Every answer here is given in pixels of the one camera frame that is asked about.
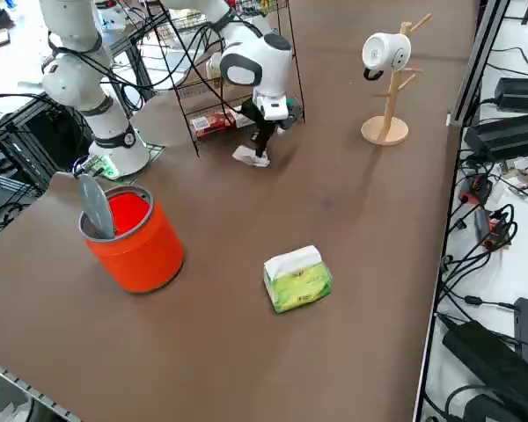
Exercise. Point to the orange round bin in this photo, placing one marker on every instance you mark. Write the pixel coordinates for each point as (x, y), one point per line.
(141, 259)

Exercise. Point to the aluminium profile rail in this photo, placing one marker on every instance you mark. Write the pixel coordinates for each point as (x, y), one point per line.
(475, 57)

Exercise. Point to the large black power adapter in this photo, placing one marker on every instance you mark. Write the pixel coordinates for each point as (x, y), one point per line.
(488, 360)

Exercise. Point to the black power supply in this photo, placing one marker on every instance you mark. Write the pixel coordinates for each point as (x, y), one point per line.
(521, 94)
(506, 136)

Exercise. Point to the green tissue pack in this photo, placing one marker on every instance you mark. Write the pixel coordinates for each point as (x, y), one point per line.
(303, 290)

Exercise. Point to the aluminium table edge rail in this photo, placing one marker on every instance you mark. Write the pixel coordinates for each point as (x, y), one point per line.
(26, 387)

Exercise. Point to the red biscuit box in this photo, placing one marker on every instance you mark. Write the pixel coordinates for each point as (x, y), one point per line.
(207, 125)

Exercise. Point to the grey bin lid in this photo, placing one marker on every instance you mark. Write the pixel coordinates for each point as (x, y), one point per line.
(94, 206)

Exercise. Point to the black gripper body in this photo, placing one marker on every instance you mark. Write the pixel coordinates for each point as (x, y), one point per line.
(255, 114)

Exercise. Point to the black metal frame cart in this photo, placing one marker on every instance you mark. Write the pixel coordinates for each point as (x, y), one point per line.
(48, 132)

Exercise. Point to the wooden mug tree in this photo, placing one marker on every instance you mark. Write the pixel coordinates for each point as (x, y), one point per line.
(385, 127)

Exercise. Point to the white mug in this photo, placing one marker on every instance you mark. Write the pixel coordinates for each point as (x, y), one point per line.
(385, 50)

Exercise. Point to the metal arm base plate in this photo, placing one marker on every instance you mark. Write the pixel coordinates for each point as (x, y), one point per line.
(157, 149)

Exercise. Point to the red black connector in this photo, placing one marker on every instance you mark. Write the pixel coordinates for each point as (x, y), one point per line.
(475, 186)
(495, 228)

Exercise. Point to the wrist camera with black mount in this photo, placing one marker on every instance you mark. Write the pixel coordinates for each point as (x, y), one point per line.
(294, 107)

